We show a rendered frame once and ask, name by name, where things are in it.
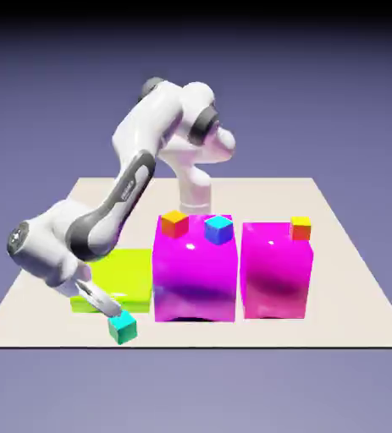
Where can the small blue cube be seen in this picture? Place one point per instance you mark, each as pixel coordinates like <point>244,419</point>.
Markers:
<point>218,230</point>

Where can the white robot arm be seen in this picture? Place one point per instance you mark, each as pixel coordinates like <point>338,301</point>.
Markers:
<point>138,135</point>

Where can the large magenta box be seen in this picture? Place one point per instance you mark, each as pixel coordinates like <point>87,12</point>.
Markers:
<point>194,270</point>

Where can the small teal cube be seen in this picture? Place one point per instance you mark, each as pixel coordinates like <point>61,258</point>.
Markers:
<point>123,327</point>

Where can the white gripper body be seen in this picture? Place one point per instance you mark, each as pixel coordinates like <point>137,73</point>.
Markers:
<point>100,299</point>

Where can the small yellow red cube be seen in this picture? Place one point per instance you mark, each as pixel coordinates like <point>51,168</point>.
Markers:
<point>300,228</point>

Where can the large lime green box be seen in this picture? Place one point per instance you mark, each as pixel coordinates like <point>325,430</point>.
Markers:
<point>124,274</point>

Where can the small orange cube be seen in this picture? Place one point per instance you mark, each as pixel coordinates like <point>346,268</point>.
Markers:
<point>174,224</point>

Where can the large pink box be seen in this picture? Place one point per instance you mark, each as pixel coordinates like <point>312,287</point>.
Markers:
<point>275,274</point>

